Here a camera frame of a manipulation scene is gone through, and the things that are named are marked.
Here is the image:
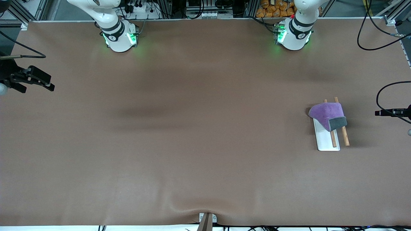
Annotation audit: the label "purple and grey towel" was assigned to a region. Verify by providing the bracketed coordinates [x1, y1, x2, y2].
[308, 102, 348, 132]

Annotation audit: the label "brown table mat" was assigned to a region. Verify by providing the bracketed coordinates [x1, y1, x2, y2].
[0, 19, 411, 227]

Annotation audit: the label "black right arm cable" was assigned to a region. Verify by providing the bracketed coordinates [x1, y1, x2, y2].
[0, 30, 46, 60]

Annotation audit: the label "white power strip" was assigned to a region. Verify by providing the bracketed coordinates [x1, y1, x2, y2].
[124, 3, 161, 19]

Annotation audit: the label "aluminium frame profile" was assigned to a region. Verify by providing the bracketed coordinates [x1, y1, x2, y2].
[376, 0, 411, 26]
[0, 0, 48, 31]

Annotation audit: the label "white rack base plate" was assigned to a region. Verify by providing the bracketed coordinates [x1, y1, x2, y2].
[313, 117, 341, 151]

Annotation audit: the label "grey metal mount bracket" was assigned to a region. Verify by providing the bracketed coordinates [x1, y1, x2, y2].
[197, 213, 217, 231]

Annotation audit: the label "grey metal equipment shelf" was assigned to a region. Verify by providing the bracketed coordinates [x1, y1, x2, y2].
[186, 0, 234, 19]

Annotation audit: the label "orange snack packets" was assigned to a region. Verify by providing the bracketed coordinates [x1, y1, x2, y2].
[256, 0, 297, 18]

